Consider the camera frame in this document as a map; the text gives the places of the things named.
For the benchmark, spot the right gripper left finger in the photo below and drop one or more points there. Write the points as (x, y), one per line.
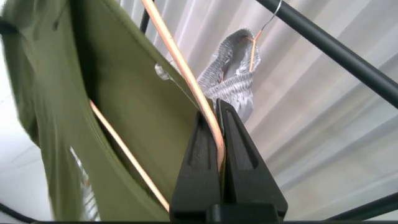
(196, 180)

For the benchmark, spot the green garment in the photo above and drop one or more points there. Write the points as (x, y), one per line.
(140, 109)

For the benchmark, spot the black clothes rack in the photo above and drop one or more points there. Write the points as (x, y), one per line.
(326, 43)

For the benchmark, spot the white curtain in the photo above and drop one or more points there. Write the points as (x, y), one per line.
(311, 124)

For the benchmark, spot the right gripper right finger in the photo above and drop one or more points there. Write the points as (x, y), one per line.
(248, 180)

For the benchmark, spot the pink clothes hanger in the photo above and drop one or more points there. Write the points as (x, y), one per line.
(186, 71)
(252, 53)

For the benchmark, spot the pale grey trousers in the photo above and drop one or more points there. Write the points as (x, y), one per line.
(236, 90)

